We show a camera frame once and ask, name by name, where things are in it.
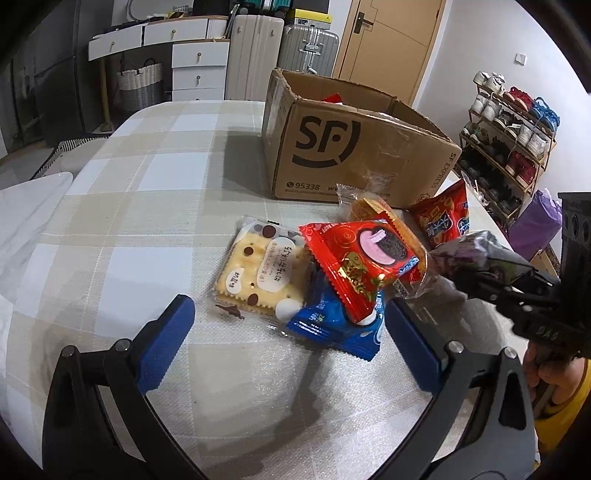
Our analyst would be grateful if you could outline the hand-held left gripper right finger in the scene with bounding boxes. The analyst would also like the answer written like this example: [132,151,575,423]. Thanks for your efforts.
[385,298,539,480]

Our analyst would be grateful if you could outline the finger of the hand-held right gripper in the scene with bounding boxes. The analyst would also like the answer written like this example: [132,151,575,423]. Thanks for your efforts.
[503,265,561,291]
[450,270,532,319]

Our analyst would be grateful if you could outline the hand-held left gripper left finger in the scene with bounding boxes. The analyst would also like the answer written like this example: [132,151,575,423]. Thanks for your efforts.
[41,294,197,480]

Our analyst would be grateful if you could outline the purple silver snack packet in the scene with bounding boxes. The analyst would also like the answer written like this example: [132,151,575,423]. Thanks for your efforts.
[427,230,532,280]

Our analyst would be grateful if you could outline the blue cookie packet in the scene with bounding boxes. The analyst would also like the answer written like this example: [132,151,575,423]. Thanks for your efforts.
[285,277,386,361]

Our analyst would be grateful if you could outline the red triangular chip bag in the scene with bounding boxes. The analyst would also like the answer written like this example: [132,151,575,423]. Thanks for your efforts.
[409,178,471,250]

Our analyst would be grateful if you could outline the white dotted cracker packet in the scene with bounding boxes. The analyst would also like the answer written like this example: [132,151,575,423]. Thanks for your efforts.
[211,216,309,324]

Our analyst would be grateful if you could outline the clear orange bread packet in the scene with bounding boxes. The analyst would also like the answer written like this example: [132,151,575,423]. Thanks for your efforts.
[336,183,430,305]

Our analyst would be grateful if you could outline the brown cardboard box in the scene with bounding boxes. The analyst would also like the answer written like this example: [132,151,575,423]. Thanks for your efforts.
[262,68,462,208]

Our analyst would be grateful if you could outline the person's right hand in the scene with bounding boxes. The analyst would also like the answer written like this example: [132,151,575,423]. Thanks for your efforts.
[524,344,555,407]

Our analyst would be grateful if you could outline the printed cardboard carton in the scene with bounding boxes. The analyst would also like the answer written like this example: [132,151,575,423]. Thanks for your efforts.
[529,244,561,278]

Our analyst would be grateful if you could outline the purple bag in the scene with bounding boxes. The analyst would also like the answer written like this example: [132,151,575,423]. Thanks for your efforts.
[508,189,564,261]

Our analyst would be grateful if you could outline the wooden shoe rack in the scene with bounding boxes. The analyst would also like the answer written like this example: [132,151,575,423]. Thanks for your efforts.
[457,80,557,227]

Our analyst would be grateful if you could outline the person's yellow garment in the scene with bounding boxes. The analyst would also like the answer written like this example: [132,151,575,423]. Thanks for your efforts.
[531,357,591,467]

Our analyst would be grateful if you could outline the shoe rack with shoes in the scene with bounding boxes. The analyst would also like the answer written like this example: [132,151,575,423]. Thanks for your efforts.
[459,71,561,222]

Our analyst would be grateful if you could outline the black white striped rug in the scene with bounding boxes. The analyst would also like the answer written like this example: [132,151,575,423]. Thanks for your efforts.
[30,131,114,181]

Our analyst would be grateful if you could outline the tan wooden door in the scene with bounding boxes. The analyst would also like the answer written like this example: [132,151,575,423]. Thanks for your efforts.
[332,0,448,109]

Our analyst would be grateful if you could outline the woven laundry basket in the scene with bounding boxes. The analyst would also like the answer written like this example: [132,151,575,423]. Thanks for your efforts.
[115,58,164,112]

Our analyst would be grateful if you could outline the white drawer desk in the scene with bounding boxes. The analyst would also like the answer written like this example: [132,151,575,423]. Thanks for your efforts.
[88,16,232,102]

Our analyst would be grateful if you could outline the beige suitcase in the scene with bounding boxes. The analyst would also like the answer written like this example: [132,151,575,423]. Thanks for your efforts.
[225,14,284,101]

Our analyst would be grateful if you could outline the silver suitcase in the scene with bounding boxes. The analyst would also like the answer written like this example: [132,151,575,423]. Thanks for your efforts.
[277,24,340,77]

